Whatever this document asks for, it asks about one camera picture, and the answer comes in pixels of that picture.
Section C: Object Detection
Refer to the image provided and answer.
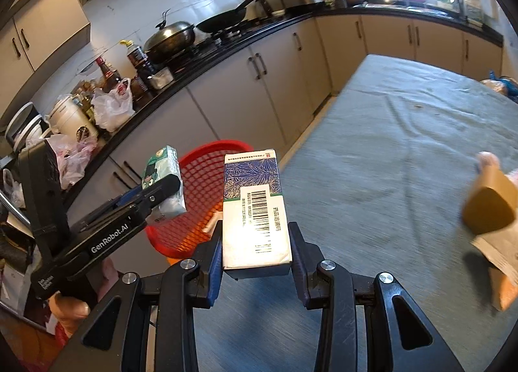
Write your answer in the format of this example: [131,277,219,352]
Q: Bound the red plastic mesh basket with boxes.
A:
[146,140,253,263]

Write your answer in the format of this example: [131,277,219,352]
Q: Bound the steel seasoning container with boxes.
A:
[148,67,174,91]

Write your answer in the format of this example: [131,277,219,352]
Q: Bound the white electric kettle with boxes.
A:
[48,95,98,142]

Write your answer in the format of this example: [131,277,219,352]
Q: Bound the dark soy sauce bottle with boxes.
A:
[119,40,157,92]

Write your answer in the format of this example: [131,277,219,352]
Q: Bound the blue plastic bag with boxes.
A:
[481,71,518,103]

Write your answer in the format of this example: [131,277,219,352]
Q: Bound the brown rounded plastic box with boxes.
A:
[462,166,517,235]

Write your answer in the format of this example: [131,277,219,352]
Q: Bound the black kitchen countertop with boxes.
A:
[62,4,504,209]

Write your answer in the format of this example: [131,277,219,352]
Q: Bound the upper wall cabinet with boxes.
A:
[1,0,90,125]

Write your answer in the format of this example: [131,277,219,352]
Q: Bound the orange paper package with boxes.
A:
[489,267,517,312]

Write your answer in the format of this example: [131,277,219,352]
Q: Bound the black frying pan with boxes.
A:
[196,0,255,34]

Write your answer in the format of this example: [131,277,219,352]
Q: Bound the person left hand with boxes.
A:
[49,257,118,338]

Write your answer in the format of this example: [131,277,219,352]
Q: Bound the blue white medicine box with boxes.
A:
[222,148,292,280]

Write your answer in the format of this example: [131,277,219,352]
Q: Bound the green cartoon tissue pack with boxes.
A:
[141,145,187,226]

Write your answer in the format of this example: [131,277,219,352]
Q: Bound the steel wok with lid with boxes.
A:
[144,10,196,57]

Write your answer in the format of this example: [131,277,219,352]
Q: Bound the brown sauce bottle red cap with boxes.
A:
[96,57,122,93]

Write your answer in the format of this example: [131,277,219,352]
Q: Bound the white plastic bag on counter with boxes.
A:
[91,78,135,133]

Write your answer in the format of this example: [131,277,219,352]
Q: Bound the grey-green table cloth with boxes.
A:
[193,54,518,372]

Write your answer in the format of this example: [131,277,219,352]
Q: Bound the beige kitchen base cabinets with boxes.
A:
[66,15,505,235]

